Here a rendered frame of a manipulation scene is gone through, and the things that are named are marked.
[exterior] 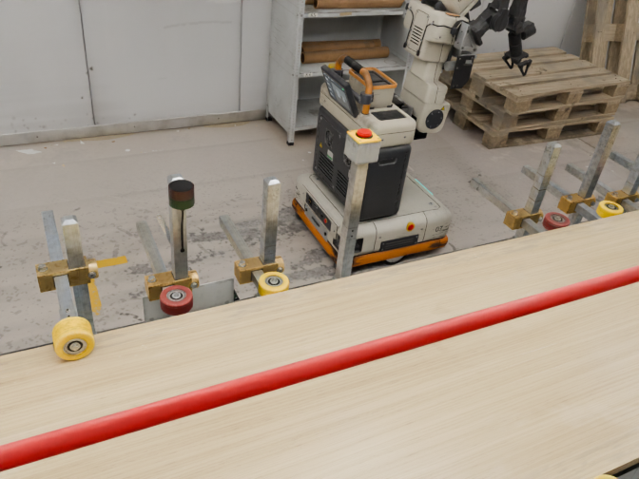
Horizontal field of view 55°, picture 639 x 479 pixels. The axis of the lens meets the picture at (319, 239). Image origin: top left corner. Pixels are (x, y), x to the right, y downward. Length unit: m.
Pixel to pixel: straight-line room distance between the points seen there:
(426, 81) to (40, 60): 2.32
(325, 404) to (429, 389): 0.24
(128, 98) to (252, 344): 3.05
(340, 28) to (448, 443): 3.68
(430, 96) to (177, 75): 1.91
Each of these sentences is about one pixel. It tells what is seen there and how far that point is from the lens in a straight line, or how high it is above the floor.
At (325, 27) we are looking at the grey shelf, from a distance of 4.56.
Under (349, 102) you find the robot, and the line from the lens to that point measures 2.79.
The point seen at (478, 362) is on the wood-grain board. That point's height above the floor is 0.90.
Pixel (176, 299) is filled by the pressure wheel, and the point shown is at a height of 0.90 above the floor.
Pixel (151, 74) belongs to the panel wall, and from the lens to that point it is 4.26.
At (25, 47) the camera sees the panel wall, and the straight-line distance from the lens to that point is 4.11.
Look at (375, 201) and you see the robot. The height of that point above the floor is 0.41.
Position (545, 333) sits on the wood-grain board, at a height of 0.90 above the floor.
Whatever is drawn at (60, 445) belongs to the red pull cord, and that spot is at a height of 1.75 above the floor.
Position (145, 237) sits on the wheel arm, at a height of 0.86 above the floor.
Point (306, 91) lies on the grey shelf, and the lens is 4.67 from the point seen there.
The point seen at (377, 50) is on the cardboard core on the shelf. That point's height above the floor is 0.58.
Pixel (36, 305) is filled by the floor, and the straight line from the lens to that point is 3.00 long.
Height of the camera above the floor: 1.92
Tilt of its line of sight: 35 degrees down
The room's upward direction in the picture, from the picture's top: 7 degrees clockwise
